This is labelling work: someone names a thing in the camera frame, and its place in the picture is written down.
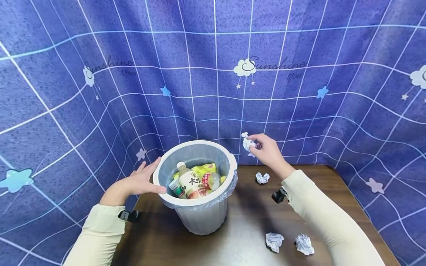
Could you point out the clear plastic bottle red label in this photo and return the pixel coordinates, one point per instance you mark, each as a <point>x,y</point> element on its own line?
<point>211,181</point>

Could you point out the person's right hand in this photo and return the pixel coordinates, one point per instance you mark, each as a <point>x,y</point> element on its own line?
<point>271,153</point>

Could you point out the yellow snack packet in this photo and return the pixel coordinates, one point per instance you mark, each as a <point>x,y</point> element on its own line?
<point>204,170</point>

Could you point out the brown tea bottle white cap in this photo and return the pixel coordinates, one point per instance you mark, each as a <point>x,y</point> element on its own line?
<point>190,181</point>

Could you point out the black wrist band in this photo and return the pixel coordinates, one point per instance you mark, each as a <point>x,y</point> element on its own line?
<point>279,195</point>
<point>129,215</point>

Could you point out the person's left forearm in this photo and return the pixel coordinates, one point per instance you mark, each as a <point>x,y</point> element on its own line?
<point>97,236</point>

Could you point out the person's right forearm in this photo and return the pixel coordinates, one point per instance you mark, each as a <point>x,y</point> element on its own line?
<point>327,218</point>

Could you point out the small green white bottle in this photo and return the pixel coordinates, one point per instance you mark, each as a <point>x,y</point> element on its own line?
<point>176,188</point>

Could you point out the person's left hand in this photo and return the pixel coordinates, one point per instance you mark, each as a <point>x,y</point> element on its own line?
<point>128,185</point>

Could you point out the white plastic waste bin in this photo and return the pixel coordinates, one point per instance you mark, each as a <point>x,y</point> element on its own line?
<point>199,192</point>

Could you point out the white paper ball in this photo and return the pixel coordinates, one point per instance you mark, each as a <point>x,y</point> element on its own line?
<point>247,142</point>
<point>274,241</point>
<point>262,177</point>
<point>304,244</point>

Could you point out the person's left index finger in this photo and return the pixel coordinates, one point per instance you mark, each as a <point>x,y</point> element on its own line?
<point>153,165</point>

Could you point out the person's left thumb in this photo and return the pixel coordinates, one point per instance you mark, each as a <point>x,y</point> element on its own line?
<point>154,189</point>

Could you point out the person's right fingers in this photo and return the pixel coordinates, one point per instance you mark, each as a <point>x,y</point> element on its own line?
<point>255,145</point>

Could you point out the person's left middle finger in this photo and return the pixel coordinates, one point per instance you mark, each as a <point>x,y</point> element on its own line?
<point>140,167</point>

